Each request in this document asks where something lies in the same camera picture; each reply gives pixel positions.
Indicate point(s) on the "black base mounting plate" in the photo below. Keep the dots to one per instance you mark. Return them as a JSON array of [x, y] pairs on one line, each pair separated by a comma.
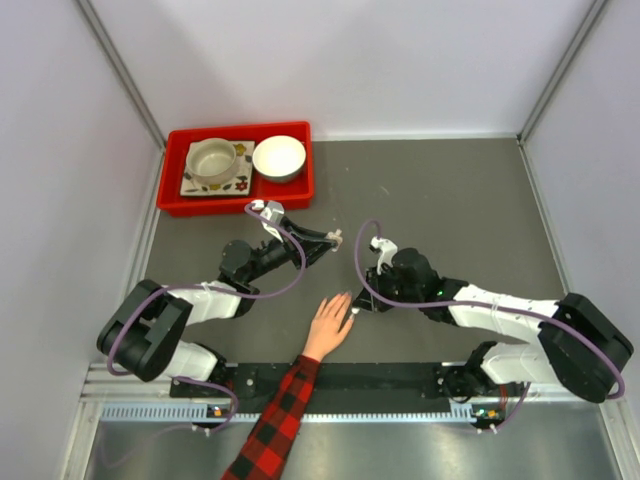
[[364, 388]]

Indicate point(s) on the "red plaid sleeve forearm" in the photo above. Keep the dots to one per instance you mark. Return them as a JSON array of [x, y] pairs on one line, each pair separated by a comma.
[[267, 447]]

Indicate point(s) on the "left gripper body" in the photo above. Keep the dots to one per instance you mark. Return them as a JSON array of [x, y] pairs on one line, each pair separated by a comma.
[[293, 250]]

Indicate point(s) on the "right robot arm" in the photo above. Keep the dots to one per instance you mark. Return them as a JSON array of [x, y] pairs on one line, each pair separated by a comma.
[[567, 342]]

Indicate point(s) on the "white ceramic bowl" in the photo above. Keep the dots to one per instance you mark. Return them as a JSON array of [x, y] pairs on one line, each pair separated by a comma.
[[279, 158]]

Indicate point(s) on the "person's hand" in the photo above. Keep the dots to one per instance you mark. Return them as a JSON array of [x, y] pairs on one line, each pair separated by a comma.
[[329, 327]]

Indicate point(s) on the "floral square plate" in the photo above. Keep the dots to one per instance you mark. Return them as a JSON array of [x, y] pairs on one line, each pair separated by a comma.
[[239, 185]]

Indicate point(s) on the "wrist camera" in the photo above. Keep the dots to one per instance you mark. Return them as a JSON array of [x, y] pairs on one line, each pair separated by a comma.
[[271, 213], [385, 249]]

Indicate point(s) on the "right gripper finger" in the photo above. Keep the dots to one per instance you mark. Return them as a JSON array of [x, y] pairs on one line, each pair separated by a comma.
[[364, 296], [368, 307]]

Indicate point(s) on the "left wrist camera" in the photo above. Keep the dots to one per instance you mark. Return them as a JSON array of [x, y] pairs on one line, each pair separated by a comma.
[[271, 213]]

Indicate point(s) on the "beige ceramic bowl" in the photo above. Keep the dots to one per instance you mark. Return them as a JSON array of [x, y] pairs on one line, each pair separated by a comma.
[[212, 161]]

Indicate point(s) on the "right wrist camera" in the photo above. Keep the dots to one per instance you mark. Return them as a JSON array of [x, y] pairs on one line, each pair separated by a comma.
[[385, 249]]

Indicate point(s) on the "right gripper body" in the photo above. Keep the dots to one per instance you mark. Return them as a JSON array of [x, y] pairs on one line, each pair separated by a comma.
[[385, 285]]

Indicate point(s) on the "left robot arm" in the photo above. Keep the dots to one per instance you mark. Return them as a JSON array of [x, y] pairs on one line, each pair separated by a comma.
[[144, 335]]

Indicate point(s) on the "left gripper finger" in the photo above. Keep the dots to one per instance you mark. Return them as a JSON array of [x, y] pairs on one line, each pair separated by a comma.
[[303, 234], [313, 251]]

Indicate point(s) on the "glitter nail polish bottle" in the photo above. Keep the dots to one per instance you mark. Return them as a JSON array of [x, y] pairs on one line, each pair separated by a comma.
[[335, 239]]

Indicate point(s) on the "red plastic tray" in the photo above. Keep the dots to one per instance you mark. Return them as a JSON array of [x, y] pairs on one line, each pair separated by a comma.
[[295, 194]]

